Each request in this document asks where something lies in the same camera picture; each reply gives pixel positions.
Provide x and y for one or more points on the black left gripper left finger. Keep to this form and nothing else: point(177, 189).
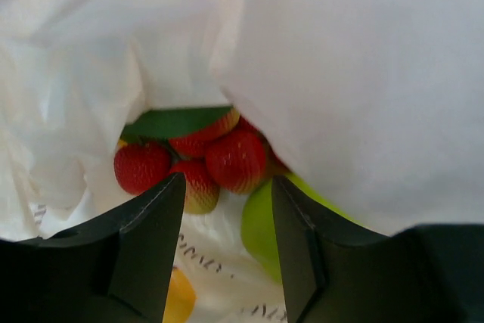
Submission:
point(115, 267)

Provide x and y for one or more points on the banana print plastic bag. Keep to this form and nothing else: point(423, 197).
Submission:
point(376, 104)

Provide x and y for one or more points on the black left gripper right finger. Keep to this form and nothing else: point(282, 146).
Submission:
point(334, 270)

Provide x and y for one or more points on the red fake strawberry bunch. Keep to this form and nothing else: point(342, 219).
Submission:
point(215, 149)

